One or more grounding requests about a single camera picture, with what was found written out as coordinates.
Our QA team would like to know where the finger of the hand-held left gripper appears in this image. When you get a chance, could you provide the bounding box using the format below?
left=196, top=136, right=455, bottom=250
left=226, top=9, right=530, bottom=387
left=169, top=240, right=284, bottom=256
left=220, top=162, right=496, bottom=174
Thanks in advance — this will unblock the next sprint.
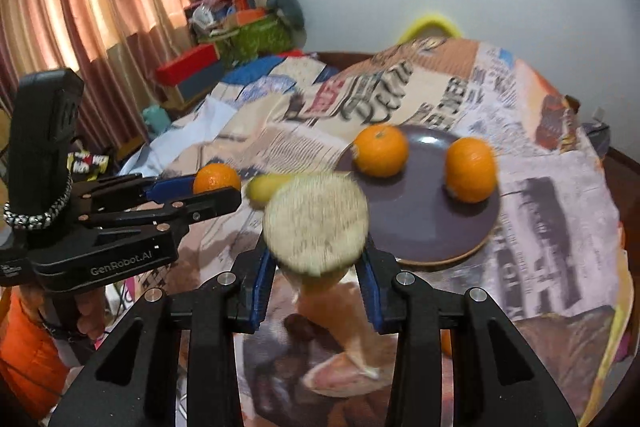
left=77, top=187, right=242, bottom=242
left=72, top=173, right=197, bottom=214

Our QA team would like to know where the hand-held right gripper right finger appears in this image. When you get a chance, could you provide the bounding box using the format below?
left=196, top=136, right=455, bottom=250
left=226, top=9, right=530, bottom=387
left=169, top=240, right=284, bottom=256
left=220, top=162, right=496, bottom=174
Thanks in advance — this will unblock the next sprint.
left=357, top=247, right=578, bottom=427

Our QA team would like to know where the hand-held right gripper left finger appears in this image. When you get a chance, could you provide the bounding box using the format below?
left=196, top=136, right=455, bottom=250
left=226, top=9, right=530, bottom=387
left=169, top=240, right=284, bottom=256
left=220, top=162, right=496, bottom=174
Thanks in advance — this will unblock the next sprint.
left=47, top=237, right=278, bottom=427

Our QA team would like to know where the yellow green banana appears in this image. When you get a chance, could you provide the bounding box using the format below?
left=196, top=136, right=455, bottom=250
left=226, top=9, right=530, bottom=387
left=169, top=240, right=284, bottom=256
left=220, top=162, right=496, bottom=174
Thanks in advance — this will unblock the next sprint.
left=245, top=173, right=296, bottom=208

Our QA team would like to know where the dark round plate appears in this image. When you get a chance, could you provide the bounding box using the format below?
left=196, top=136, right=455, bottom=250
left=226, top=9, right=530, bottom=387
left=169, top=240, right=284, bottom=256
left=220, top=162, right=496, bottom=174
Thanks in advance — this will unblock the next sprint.
left=334, top=124, right=502, bottom=267

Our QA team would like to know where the person's left forearm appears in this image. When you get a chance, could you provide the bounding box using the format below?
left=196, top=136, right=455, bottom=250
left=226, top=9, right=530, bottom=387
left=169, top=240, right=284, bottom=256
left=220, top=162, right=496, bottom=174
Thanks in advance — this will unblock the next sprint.
left=0, top=289, right=71, bottom=420

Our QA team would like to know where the person's left hand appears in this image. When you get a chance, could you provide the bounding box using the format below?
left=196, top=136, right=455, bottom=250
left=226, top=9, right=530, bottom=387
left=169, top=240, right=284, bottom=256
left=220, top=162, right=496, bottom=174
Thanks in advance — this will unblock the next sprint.
left=75, top=288, right=108, bottom=340

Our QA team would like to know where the colourful snack packet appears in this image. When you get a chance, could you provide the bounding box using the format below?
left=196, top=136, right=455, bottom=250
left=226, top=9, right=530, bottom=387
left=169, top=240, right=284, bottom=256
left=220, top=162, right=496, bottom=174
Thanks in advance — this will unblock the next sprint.
left=66, top=151, right=110, bottom=178

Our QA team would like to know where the teal plastic item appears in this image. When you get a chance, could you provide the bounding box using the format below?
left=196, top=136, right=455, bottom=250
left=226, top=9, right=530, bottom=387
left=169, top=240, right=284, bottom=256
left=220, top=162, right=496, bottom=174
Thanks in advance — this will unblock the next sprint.
left=141, top=104, right=173, bottom=140

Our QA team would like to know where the blue white bedsheet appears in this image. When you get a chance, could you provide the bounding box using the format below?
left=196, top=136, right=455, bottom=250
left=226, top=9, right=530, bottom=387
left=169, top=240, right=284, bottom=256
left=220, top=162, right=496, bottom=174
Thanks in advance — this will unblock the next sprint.
left=117, top=52, right=326, bottom=178

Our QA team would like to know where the dark grey box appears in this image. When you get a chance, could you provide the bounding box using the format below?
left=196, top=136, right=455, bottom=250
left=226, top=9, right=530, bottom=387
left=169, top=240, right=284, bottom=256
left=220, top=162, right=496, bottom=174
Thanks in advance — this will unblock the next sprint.
left=177, top=59, right=226, bottom=100

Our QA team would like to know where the red box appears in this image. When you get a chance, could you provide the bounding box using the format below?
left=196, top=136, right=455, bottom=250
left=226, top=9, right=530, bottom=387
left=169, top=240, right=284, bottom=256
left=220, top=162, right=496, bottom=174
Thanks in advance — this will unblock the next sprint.
left=155, top=43, right=221, bottom=86

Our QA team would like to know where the printed blanket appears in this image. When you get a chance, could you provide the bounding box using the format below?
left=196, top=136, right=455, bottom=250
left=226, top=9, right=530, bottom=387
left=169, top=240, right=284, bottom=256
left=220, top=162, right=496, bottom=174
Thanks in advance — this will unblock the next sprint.
left=117, top=38, right=633, bottom=427

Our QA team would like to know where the orange box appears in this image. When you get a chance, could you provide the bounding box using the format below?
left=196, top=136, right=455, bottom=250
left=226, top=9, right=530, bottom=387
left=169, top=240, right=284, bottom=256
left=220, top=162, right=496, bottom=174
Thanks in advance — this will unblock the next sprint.
left=234, top=8, right=272, bottom=26

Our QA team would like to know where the braided black white wrist strap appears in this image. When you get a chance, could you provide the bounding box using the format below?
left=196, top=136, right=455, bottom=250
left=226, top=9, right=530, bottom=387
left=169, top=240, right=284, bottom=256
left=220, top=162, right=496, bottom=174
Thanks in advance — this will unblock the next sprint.
left=2, top=177, right=73, bottom=230

